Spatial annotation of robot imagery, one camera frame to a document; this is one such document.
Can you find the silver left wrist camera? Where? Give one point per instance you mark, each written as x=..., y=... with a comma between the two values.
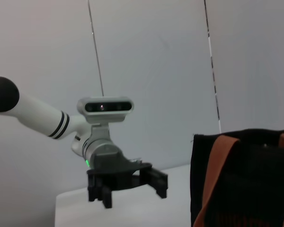
x=104, y=107

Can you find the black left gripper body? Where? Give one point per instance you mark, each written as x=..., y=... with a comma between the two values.
x=113, y=175

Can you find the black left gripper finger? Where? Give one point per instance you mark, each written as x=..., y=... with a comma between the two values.
x=104, y=191
x=157, y=180

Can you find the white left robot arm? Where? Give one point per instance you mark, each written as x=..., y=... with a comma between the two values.
x=38, y=111

